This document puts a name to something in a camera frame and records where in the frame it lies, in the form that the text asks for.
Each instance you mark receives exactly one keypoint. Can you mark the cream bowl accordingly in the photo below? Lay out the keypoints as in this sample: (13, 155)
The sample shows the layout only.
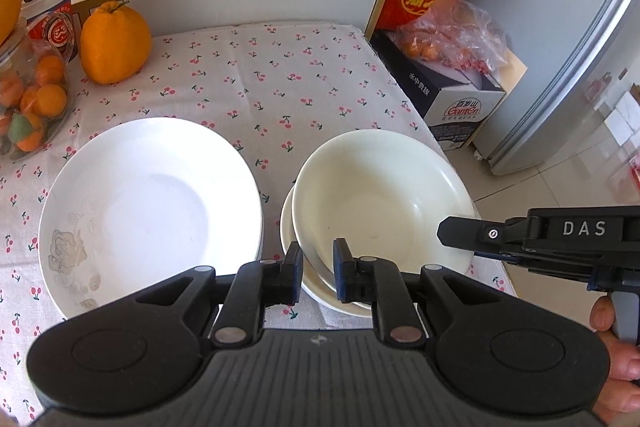
(380, 187)
(287, 227)

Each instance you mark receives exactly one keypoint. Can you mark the cherry-print tablecloth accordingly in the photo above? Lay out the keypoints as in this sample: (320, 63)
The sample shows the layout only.
(300, 82)

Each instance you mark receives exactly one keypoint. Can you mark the dark cardboard box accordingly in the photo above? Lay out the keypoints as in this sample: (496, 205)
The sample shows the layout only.
(425, 82)

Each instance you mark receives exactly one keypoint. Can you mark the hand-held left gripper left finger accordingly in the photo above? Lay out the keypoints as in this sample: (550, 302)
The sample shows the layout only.
(295, 272)

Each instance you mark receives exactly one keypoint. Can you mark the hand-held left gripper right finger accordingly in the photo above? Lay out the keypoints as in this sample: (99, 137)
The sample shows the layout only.
(341, 272)

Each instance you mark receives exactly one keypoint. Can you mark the bag of small oranges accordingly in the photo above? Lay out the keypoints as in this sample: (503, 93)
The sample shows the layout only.
(35, 102)

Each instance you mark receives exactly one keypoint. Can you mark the white flower-print plate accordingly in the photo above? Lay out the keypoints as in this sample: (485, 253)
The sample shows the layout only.
(150, 207)

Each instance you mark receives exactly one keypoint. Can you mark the silver refrigerator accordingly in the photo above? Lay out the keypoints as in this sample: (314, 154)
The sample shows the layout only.
(575, 32)

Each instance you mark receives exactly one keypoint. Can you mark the person's right hand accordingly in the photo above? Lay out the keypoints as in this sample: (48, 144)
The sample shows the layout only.
(625, 372)

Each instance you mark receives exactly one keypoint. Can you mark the white paper note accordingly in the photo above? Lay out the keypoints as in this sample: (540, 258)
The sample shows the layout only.
(620, 122)

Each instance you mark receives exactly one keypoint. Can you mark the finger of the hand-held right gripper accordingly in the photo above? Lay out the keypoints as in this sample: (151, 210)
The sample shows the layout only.
(475, 234)

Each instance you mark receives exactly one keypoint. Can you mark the red tin can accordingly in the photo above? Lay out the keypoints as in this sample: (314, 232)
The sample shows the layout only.
(55, 32)

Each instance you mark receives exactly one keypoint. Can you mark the plastic bag of oranges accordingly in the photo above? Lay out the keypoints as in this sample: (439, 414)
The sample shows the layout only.
(450, 37)

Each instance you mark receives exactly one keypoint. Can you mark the white bowl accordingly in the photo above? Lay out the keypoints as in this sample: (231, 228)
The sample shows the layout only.
(325, 299)

